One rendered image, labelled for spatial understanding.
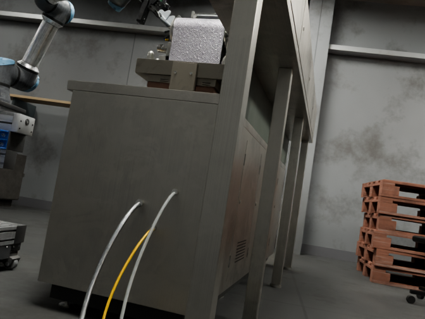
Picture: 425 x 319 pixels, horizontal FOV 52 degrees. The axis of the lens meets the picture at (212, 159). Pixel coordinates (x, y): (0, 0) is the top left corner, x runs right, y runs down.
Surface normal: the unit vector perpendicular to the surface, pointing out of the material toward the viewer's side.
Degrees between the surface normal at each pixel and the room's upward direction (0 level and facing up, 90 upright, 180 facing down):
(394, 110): 90
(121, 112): 90
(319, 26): 90
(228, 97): 90
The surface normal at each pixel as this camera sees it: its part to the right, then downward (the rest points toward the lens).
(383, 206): -0.15, -0.11
